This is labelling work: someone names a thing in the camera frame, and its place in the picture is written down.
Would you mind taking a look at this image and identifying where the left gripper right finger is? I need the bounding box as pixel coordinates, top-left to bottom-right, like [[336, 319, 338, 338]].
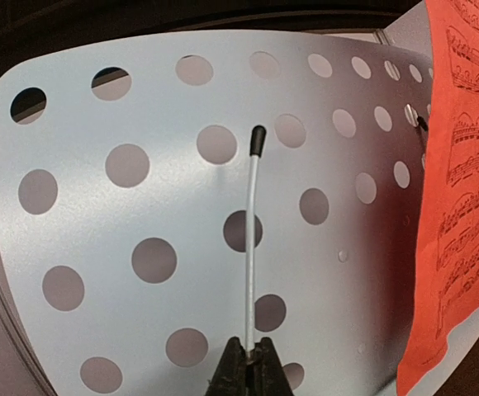
[[250, 337, 293, 396]]

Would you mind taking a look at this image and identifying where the grey music stand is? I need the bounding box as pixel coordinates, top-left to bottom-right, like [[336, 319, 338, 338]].
[[0, 0, 479, 396]]

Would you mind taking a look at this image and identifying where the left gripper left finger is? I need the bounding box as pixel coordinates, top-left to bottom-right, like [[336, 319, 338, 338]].
[[206, 337, 248, 396]]

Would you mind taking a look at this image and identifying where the red sheet music mat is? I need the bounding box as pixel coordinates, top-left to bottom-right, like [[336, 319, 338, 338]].
[[396, 1, 479, 395]]

